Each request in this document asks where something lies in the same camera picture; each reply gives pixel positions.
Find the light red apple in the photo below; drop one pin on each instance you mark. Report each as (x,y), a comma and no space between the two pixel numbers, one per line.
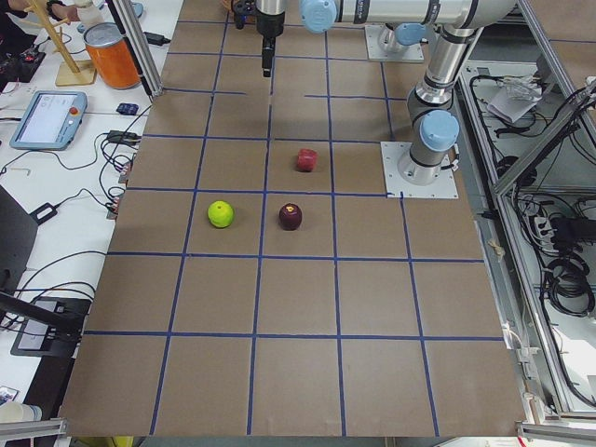
(306,160)

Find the orange canister with metal lid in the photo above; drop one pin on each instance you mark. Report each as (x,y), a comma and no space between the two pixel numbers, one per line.
(110,56)

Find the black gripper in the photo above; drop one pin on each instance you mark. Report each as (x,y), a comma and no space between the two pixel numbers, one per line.
(269,23)

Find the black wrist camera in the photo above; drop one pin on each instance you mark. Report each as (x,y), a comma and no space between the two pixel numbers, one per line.
(244,11)

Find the black power adapter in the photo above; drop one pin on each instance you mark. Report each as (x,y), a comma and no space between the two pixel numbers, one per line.
(156,39)

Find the blue teach pendant tablet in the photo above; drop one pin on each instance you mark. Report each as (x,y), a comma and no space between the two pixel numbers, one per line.
(51,120)

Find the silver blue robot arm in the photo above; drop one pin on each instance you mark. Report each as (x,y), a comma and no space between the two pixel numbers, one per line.
(435,129)

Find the dark red apple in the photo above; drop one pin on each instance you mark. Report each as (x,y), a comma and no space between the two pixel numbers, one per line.
(290,217)

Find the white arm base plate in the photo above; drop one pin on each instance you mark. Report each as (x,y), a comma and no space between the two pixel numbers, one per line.
(406,179)

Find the wooden mug stand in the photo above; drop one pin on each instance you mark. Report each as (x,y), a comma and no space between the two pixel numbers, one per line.
(71,72)

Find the small blue device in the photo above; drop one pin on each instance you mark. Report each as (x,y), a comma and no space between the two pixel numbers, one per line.
(126,108)

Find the green apple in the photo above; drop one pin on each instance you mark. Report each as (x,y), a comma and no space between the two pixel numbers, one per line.
(221,214)

